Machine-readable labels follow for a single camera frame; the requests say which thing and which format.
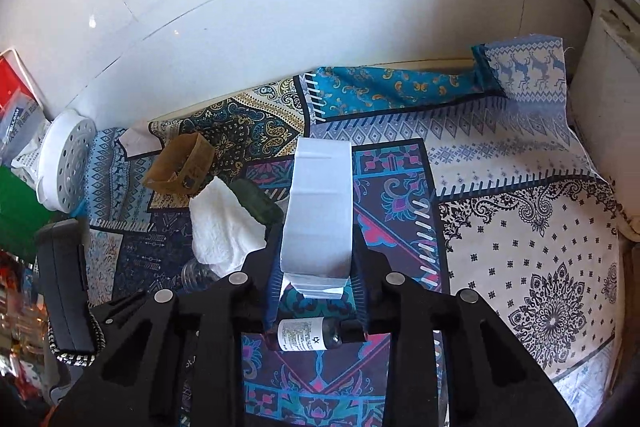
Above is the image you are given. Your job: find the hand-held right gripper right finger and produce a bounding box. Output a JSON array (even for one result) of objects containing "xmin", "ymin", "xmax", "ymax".
[{"xmin": 350, "ymin": 227, "xmax": 581, "ymax": 427}]

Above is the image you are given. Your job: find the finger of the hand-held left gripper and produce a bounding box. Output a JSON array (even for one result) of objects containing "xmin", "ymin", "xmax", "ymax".
[{"xmin": 35, "ymin": 219, "xmax": 98, "ymax": 355}]

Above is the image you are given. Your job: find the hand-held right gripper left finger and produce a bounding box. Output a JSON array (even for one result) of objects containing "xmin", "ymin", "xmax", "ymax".
[{"xmin": 50, "ymin": 219, "xmax": 291, "ymax": 427}]

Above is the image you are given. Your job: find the white label roll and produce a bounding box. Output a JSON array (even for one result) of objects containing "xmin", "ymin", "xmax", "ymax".
[{"xmin": 280, "ymin": 138, "xmax": 355, "ymax": 295}]

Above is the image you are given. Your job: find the small bottle white label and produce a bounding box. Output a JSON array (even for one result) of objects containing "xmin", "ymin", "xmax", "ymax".
[{"xmin": 264, "ymin": 317, "xmax": 366, "ymax": 353}]

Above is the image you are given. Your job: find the clear plastic bottle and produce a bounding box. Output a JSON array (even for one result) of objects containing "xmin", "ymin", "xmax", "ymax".
[{"xmin": 181, "ymin": 258, "xmax": 223, "ymax": 294}]

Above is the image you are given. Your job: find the white tissue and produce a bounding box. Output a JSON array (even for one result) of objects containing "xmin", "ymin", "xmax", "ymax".
[{"xmin": 189, "ymin": 176, "xmax": 266, "ymax": 278}]

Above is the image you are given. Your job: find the dark green pouch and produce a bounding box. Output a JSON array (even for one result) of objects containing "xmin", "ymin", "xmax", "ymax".
[{"xmin": 234, "ymin": 178, "xmax": 282, "ymax": 225}]

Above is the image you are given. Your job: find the white perforated steamer plate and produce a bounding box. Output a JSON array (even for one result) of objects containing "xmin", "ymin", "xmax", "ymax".
[{"xmin": 36, "ymin": 109, "xmax": 97, "ymax": 212}]

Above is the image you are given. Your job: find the white flour bag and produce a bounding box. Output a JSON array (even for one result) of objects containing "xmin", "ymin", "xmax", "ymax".
[{"xmin": 0, "ymin": 87, "xmax": 53, "ymax": 180}]

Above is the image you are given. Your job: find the patchwork tablecloth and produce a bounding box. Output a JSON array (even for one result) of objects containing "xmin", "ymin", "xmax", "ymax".
[{"xmin": 75, "ymin": 34, "xmax": 626, "ymax": 427}]

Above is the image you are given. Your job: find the black white braided cord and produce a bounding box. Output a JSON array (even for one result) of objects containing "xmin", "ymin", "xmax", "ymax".
[{"xmin": 50, "ymin": 307, "xmax": 107, "ymax": 364}]

